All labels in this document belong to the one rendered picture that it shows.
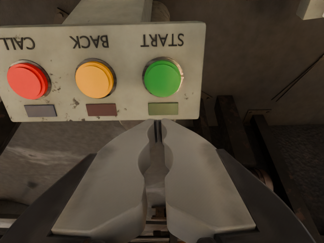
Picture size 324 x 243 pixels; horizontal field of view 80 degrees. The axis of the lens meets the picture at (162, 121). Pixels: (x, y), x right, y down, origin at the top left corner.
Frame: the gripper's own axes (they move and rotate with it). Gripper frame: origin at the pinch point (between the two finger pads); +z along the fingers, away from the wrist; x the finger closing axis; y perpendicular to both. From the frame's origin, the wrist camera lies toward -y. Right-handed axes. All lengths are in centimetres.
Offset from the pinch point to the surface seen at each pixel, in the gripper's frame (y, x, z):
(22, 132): 56, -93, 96
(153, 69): -1.2, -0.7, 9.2
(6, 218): 23.1, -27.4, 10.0
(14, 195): 155, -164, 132
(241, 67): 17, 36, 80
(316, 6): -6, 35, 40
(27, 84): -0.2, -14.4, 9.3
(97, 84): 0.2, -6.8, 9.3
